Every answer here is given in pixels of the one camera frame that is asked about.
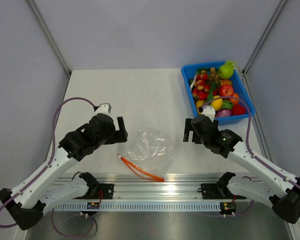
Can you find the green toy apple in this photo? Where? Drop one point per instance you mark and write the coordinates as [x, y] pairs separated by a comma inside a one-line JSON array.
[[227, 70]]

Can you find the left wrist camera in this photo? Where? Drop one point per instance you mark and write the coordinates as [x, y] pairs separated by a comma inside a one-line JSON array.
[[103, 108]]

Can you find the brown longan toy bunch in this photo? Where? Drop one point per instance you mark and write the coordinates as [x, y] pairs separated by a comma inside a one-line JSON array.
[[213, 76]]

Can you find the aluminium frame post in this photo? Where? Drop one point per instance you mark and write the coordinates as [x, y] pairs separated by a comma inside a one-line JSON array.
[[265, 34], [34, 9]]

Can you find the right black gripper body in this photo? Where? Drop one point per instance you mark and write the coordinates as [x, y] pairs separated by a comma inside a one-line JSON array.
[[205, 142]]

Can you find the green toy cabbage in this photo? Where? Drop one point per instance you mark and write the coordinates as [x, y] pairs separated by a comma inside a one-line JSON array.
[[227, 104]]

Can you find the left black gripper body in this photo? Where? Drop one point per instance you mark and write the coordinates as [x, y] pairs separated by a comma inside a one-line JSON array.
[[112, 137]]

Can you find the red toy apple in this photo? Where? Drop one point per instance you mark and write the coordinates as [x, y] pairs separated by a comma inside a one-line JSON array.
[[226, 90]]

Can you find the clear zip top bag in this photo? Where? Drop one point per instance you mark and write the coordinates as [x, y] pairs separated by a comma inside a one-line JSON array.
[[149, 153]]

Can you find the blue plastic bin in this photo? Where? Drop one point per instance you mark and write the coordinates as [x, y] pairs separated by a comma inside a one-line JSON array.
[[188, 71]]

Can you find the purple toy onion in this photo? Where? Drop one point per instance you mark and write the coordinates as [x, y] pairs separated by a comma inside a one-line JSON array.
[[223, 113]]

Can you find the orange toy orange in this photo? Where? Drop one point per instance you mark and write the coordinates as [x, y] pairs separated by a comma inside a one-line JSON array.
[[235, 99]]

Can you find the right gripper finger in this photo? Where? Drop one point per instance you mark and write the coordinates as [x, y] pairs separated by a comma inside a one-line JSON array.
[[187, 129], [196, 138]]

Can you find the yellow toy pineapple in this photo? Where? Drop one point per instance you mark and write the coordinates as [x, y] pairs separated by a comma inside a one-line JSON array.
[[226, 82]]

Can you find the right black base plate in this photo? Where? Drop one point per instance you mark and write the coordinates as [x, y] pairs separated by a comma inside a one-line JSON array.
[[209, 191]]

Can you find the left aluminium frame post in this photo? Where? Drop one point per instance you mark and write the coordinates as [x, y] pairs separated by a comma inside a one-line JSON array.
[[34, 9]]

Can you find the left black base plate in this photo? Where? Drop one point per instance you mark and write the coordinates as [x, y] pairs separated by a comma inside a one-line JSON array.
[[106, 191]]

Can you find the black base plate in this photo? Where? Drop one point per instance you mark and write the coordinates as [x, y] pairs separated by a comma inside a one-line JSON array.
[[209, 191], [106, 191]]

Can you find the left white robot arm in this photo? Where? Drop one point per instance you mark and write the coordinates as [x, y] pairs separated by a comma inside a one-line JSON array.
[[28, 202]]

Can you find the yellow toy lemon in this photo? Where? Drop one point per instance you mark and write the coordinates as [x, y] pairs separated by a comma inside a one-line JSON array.
[[217, 103]]

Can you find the white slotted cable duct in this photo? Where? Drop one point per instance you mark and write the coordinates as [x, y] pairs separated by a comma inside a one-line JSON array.
[[139, 207]]

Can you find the aluminium mounting rail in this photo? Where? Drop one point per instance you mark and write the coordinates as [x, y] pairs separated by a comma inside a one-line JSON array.
[[176, 187]]

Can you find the yellow toy mango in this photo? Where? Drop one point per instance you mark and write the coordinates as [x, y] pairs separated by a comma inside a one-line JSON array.
[[198, 104]]

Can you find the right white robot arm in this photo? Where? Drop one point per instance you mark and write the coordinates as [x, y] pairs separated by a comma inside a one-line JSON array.
[[275, 188]]

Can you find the right aluminium frame post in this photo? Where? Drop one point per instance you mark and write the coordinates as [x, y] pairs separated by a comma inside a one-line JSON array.
[[265, 34]]

